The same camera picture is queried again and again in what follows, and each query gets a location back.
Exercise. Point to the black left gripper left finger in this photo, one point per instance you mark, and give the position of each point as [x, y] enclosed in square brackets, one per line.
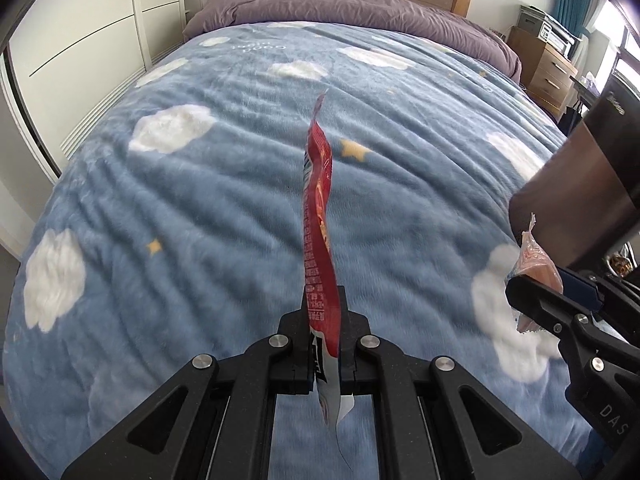
[213, 419]

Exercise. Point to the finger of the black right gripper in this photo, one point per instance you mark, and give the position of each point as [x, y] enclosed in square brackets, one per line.
[612, 301]
[580, 339]

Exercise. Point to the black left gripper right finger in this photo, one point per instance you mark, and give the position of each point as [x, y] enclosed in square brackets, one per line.
[434, 420]

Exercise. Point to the pink sausage snack packet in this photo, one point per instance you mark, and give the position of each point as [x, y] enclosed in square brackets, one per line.
[534, 263]

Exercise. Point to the red white snack packet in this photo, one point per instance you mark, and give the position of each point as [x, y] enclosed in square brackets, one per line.
[323, 302]

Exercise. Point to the brown gold oat snack bag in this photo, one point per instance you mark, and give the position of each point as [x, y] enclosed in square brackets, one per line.
[619, 265]

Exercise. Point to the blue gloved right hand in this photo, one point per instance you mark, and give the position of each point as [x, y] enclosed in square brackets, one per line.
[598, 461]

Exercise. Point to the black and brown thermos bottle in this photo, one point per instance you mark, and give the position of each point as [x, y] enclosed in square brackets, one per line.
[586, 197]

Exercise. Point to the black backpack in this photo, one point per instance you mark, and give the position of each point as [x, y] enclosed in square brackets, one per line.
[572, 117]

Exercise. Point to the blue cloud pattern blanket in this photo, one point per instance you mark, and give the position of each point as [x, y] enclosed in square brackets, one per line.
[176, 229]

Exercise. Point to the wooden drawer cabinet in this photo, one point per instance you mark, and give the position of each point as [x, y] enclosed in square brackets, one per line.
[546, 75]

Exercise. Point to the grey printer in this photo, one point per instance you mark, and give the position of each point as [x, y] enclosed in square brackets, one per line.
[546, 28]

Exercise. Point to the white wardrobe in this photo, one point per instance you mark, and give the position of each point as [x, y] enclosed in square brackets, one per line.
[71, 60]

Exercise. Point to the purple duvet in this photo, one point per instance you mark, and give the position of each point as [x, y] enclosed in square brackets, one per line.
[441, 26]

